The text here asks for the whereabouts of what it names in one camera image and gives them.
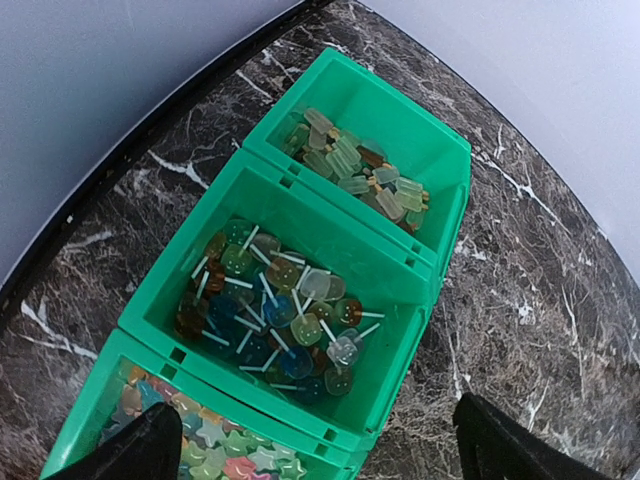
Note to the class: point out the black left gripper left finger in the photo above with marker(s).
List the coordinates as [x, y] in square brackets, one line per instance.
[147, 448]

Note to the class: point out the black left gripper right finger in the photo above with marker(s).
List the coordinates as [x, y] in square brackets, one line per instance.
[492, 445]

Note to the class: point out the green bin with star candies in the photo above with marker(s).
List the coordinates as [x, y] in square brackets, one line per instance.
[103, 387]

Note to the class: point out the green bin with lollipops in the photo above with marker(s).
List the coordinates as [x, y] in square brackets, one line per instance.
[275, 297]

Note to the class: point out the green bin with popsicle candies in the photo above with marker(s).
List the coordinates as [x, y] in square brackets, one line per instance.
[422, 147]

